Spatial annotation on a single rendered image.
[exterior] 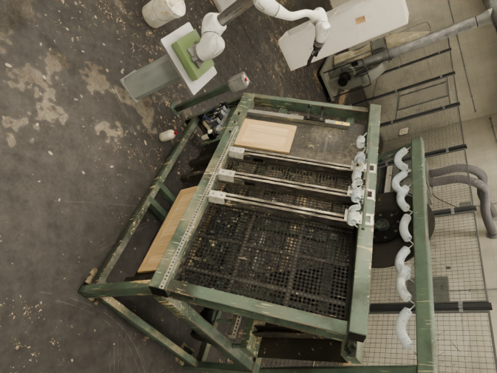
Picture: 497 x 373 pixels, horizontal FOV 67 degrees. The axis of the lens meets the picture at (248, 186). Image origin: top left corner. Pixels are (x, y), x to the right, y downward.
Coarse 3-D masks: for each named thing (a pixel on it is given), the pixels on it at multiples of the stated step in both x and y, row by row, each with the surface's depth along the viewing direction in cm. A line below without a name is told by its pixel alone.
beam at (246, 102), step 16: (240, 112) 355; (240, 128) 343; (224, 144) 324; (224, 160) 311; (208, 176) 299; (208, 192) 287; (192, 208) 277; (176, 240) 258; (176, 256) 249; (160, 272) 241; (176, 272) 246
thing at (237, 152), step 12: (240, 156) 316; (252, 156) 313; (264, 156) 309; (276, 156) 310; (288, 156) 308; (300, 168) 308; (312, 168) 304; (324, 168) 301; (336, 168) 298; (348, 168) 299; (360, 168) 292
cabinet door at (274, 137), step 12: (252, 120) 352; (240, 132) 340; (252, 132) 339; (264, 132) 339; (276, 132) 338; (288, 132) 338; (240, 144) 328; (252, 144) 328; (264, 144) 327; (276, 144) 327; (288, 144) 327
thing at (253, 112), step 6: (252, 114) 358; (258, 114) 356; (264, 114) 354; (270, 114) 354; (276, 114) 353; (282, 114) 353; (288, 120) 352; (294, 120) 350; (300, 120) 348; (306, 120) 346; (330, 120) 345; (330, 126) 344; (336, 126) 342; (342, 126) 340; (348, 126) 339
